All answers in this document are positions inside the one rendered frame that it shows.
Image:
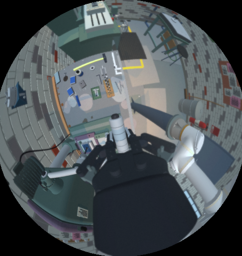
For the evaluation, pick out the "orange drill index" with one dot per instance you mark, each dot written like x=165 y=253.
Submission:
x=111 y=94

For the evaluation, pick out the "blue strip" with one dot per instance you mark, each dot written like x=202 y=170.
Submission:
x=78 y=101

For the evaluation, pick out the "grey metal drum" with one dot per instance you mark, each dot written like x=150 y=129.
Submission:
x=190 y=109

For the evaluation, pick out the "grey steel bits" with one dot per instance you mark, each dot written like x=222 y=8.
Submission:
x=103 y=72

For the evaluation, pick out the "blue grey door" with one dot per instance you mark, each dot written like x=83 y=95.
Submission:
x=217 y=160

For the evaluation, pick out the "window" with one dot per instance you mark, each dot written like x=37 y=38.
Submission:
x=192 y=203

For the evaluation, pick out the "purple drill vise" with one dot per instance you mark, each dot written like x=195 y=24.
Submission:
x=78 y=140

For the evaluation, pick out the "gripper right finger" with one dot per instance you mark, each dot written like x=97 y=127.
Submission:
x=135 y=144

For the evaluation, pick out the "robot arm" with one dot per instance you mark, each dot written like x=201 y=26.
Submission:
x=193 y=144

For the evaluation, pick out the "grey square plate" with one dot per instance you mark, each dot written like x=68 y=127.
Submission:
x=82 y=84

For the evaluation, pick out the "black stool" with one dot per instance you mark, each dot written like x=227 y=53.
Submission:
x=182 y=51

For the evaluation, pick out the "white try square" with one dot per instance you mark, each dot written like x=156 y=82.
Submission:
x=113 y=60

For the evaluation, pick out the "green tool tray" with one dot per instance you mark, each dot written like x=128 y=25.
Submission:
x=93 y=96

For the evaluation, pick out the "green lathe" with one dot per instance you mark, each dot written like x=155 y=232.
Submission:
x=73 y=46

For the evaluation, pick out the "blue wall mounted device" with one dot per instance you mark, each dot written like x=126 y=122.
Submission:
x=19 y=96

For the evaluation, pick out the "light blue pad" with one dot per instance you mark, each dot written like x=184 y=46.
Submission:
x=57 y=78

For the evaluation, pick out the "grey dividers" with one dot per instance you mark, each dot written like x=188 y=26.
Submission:
x=119 y=86

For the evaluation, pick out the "red wall sign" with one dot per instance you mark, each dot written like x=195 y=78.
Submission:
x=215 y=130

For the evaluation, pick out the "grey ribbed feed lever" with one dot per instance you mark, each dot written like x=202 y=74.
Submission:
x=120 y=134

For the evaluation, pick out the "green frame work table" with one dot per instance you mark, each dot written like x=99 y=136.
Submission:
x=177 y=28

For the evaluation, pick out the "blue fixture plate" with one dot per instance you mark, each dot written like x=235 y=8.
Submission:
x=86 y=148

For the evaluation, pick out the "black ribbed floor mat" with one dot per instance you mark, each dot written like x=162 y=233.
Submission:
x=131 y=47

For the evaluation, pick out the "black switch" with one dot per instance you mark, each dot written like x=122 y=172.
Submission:
x=84 y=228

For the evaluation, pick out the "grey washer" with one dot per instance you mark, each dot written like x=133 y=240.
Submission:
x=90 y=68

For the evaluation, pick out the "blue block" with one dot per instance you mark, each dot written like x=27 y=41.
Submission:
x=72 y=80
x=70 y=91

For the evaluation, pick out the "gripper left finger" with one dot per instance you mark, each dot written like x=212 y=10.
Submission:
x=111 y=148

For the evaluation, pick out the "pale grey lever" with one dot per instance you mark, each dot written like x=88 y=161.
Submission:
x=61 y=173

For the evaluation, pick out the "red fire extinguisher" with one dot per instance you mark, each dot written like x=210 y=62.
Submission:
x=197 y=122

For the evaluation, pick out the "blue spool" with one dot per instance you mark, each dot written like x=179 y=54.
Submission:
x=81 y=74

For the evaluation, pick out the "dark hex key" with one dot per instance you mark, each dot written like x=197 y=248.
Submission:
x=98 y=75

